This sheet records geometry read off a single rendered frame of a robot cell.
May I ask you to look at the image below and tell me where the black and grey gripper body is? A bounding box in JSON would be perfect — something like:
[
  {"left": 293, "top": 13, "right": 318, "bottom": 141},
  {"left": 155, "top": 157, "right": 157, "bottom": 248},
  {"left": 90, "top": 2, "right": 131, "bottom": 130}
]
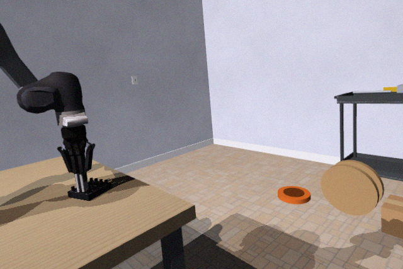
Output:
[{"left": 61, "top": 125, "right": 88, "bottom": 152}]

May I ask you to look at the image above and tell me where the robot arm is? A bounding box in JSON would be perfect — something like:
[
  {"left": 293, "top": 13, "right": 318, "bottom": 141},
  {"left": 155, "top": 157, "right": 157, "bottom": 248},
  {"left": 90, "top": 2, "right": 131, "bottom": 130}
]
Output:
[{"left": 0, "top": 24, "right": 88, "bottom": 128}]

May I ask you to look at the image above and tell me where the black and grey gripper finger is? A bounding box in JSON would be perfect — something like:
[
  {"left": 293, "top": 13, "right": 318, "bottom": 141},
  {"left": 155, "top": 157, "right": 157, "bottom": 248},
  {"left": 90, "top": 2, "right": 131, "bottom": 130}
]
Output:
[
  {"left": 57, "top": 144, "right": 81, "bottom": 192},
  {"left": 74, "top": 141, "right": 95, "bottom": 192}
]

